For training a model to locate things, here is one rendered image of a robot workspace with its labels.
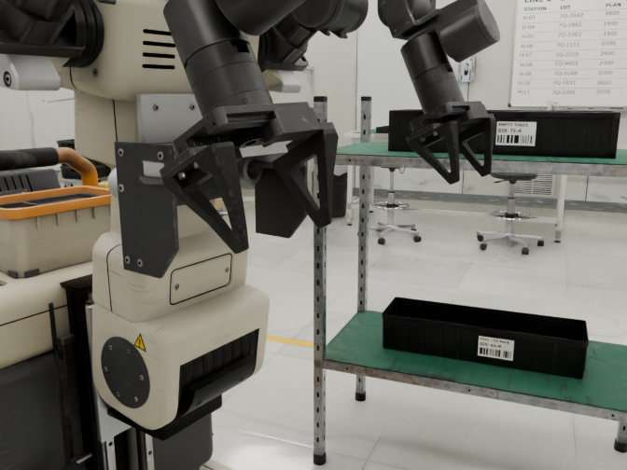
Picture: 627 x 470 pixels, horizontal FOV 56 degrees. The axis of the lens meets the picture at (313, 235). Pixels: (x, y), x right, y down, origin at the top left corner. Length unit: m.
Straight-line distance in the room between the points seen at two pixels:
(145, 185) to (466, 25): 0.45
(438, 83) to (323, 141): 0.36
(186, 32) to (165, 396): 0.51
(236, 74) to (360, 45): 6.25
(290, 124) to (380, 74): 6.16
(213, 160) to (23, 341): 0.68
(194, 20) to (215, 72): 0.04
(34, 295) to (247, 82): 0.65
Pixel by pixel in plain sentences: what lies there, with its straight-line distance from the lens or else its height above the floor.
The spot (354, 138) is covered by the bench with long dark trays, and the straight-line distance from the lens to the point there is 5.09.
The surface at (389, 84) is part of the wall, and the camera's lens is 6.59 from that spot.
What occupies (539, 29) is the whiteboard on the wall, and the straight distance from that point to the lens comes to 6.38.
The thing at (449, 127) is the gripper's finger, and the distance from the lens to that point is 0.77.
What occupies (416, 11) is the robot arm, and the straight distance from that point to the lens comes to 0.86.
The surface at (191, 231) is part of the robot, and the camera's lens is 0.88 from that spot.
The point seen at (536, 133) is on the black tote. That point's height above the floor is 1.01.
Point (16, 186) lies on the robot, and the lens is 1.31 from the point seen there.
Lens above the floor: 1.10
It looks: 13 degrees down
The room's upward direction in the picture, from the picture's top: straight up
